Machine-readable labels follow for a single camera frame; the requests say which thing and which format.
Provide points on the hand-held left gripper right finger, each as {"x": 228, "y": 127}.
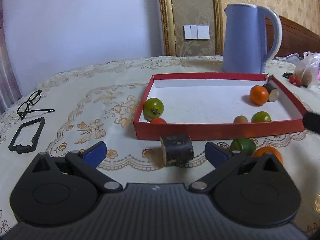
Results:
{"x": 214, "y": 153}

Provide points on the patterned pink curtain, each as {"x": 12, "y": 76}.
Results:
{"x": 7, "y": 75}

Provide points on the small dark sugarcane piece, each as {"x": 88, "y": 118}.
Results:
{"x": 272, "y": 93}

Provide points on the small green tomato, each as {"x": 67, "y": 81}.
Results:
{"x": 261, "y": 117}

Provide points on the large dark sugarcane piece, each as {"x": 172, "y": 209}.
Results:
{"x": 178, "y": 148}

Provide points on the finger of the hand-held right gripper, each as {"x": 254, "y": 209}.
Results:
{"x": 313, "y": 122}

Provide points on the white wall light switch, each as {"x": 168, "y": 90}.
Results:
{"x": 196, "y": 32}

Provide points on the blue electric kettle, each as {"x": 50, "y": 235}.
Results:
{"x": 243, "y": 37}

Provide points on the brown longan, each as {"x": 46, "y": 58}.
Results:
{"x": 240, "y": 120}

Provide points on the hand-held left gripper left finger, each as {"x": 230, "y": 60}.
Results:
{"x": 96, "y": 152}

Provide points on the small red cherry tomato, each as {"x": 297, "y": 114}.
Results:
{"x": 298, "y": 82}
{"x": 292, "y": 79}

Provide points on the black plastic frame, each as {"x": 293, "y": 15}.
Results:
{"x": 39, "y": 130}

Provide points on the wooden headboard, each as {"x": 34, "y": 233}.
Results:
{"x": 297, "y": 40}

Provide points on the large green tomato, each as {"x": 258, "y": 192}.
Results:
{"x": 153, "y": 106}

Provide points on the small black object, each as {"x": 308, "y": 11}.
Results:
{"x": 286, "y": 75}

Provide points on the green citrus fruit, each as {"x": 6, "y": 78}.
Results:
{"x": 243, "y": 146}

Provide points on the black eyeglasses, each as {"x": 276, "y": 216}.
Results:
{"x": 32, "y": 99}

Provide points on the gold wall panel frame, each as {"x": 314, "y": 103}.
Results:
{"x": 166, "y": 17}

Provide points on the red shallow cardboard box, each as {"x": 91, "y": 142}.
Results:
{"x": 205, "y": 100}

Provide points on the clear plastic bag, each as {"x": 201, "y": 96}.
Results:
{"x": 307, "y": 70}

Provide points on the orange mandarin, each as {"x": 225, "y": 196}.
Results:
{"x": 258, "y": 95}
{"x": 260, "y": 152}

